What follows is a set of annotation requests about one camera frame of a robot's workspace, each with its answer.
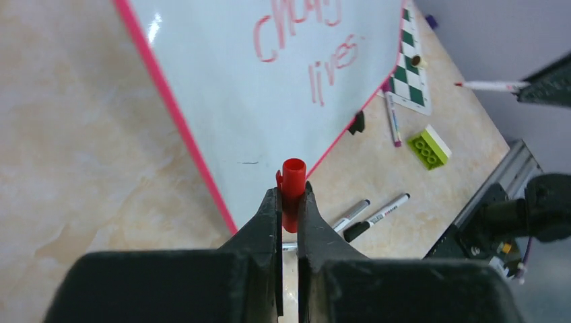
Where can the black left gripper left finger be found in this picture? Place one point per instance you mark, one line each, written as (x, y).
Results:
(241, 281)

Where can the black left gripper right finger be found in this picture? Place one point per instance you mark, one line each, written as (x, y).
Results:
(337, 283)

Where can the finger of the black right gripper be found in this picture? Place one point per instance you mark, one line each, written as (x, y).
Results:
(549, 86)

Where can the red marker pen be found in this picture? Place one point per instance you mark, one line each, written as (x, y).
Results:
(488, 85)

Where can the red marker cap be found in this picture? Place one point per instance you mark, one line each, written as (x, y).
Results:
(291, 181)

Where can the pink-framed whiteboard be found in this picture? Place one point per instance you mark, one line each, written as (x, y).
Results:
(250, 84)

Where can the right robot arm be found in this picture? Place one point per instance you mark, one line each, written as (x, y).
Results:
(544, 212)

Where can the black-capped marker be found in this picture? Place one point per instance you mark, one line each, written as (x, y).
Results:
(351, 233)

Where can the blue-capped marker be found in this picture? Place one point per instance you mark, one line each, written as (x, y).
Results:
(343, 222)

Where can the lime green toy brick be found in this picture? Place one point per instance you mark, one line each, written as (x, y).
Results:
(429, 148)

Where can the green white chessboard mat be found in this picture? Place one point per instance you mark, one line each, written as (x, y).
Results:
(409, 82)

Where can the purple-capped marker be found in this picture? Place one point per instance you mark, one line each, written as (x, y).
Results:
(386, 89)

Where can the purple object at wall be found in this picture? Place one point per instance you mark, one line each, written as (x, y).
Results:
(431, 21)

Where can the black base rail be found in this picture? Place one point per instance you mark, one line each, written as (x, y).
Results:
(480, 231)

